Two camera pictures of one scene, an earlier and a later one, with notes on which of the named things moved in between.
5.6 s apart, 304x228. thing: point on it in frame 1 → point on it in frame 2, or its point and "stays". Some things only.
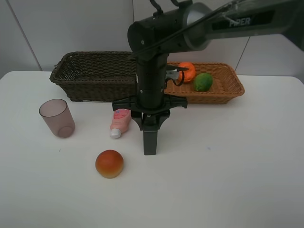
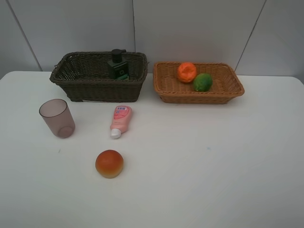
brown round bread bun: x=109 y=164 stays
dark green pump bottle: x=150 y=132 → x=118 y=69
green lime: x=203 y=82 stays
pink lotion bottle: x=120 y=122 stays
